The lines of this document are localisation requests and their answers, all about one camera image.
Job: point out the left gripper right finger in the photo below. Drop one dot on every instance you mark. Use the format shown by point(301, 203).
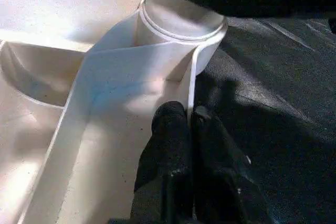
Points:
point(223, 182)

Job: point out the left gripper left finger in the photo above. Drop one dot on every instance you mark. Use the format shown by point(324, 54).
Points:
point(165, 171)

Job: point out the white plastic table leg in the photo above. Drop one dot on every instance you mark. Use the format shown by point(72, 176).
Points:
point(178, 19)

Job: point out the white plastic table top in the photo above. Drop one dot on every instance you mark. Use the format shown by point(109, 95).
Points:
point(52, 77)

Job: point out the black work mat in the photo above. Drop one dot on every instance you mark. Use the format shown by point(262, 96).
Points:
point(273, 119)

